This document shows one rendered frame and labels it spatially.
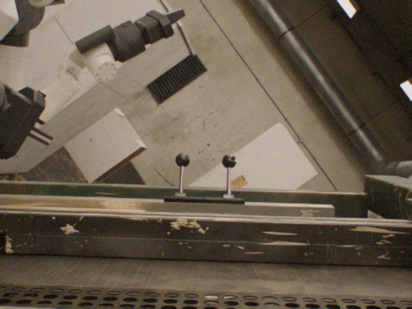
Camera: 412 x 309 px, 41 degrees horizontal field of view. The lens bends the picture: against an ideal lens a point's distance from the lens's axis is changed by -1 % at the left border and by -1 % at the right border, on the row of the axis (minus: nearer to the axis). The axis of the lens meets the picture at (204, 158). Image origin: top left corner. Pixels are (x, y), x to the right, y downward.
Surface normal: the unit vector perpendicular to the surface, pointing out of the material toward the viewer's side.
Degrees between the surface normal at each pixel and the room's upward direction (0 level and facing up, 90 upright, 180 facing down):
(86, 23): 90
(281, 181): 90
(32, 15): 54
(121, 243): 90
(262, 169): 90
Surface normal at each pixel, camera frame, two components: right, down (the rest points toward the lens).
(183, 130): -0.07, -0.03
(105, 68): 0.54, 0.67
